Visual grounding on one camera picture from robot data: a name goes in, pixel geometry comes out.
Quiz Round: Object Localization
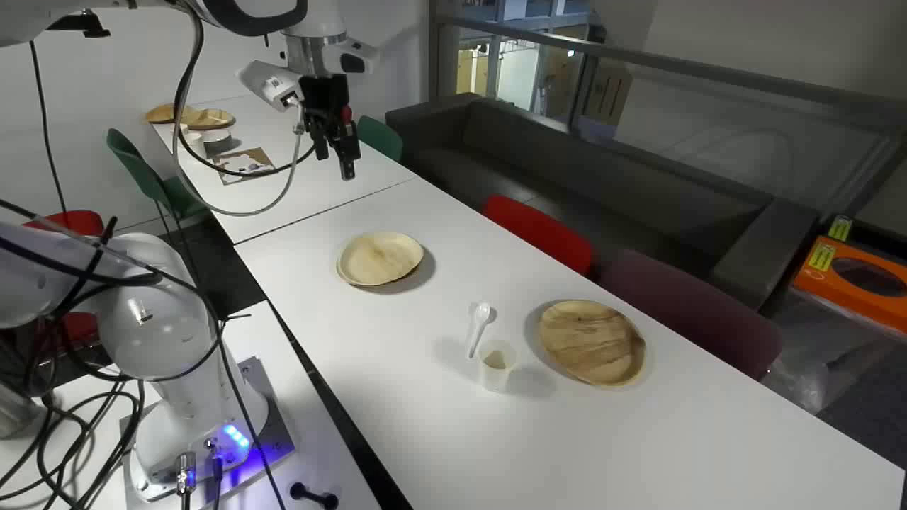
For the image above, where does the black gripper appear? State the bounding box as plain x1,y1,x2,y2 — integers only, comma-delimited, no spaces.
299,70,364,184

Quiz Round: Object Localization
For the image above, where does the dark-grained wooden plate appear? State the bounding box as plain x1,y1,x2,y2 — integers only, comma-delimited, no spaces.
537,298,650,389

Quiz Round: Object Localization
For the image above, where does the pale wooden plate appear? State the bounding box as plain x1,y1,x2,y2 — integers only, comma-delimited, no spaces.
334,230,428,290

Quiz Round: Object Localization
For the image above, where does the stack of wooden plates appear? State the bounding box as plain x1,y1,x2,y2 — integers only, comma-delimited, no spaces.
146,100,239,133

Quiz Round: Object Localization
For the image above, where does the green chair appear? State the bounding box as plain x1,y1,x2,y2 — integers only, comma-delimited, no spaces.
354,113,408,165
105,126,212,230

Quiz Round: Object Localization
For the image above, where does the brown printed booklet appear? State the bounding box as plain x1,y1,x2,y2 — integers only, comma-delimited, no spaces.
212,145,277,188

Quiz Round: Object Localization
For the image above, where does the white plastic spoon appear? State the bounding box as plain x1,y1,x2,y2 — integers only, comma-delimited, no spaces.
465,301,497,359

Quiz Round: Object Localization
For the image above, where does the red chair at table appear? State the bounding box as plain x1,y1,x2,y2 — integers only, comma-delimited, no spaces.
480,194,599,279

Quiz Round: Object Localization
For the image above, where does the dark grey sofa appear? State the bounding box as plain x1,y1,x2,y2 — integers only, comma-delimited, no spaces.
387,90,823,313

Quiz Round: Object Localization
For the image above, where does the white paper cup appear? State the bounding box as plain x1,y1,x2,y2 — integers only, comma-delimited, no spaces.
477,340,518,395

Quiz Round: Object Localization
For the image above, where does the yellow sign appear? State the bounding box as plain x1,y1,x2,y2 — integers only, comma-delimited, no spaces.
581,59,635,128

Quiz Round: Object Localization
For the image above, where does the red chair behind robot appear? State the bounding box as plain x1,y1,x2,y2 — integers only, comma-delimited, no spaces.
22,208,109,238

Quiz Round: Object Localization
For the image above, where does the maroon chair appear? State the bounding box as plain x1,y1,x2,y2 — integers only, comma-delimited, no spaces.
592,246,789,382

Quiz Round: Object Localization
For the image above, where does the grey metal railing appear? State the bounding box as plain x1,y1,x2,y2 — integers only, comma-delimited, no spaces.
439,8,907,221

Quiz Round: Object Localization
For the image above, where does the orange box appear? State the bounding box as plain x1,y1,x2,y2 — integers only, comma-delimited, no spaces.
789,235,907,337

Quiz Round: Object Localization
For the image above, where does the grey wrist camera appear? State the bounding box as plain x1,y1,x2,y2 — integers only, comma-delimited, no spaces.
239,59,307,111

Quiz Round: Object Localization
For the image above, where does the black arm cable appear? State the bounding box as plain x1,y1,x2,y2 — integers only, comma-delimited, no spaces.
170,0,320,221

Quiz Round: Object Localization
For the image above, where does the black overhead mount bar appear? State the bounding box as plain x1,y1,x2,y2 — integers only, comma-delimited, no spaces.
46,8,113,39

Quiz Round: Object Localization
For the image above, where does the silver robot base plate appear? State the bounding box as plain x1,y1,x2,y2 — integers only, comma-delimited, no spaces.
123,354,299,505

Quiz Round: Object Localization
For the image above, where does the thin black hanging cable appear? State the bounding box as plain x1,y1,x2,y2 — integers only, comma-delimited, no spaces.
27,36,71,216

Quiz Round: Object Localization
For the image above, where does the black cable bundle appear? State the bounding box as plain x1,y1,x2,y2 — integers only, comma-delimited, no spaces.
0,198,287,510

